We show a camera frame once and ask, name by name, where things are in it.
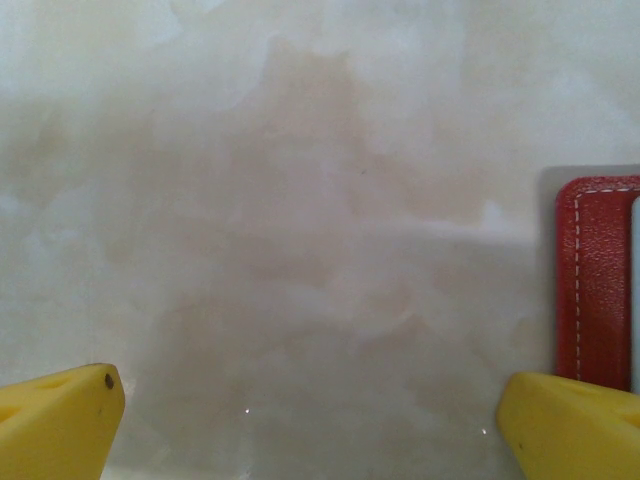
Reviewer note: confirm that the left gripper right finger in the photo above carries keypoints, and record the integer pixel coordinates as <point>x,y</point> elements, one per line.
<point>575,435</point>

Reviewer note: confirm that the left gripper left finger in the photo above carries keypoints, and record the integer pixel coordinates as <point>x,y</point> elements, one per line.
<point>50,430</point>

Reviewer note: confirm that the red leather card holder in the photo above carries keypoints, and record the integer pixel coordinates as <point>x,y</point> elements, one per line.
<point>595,280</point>

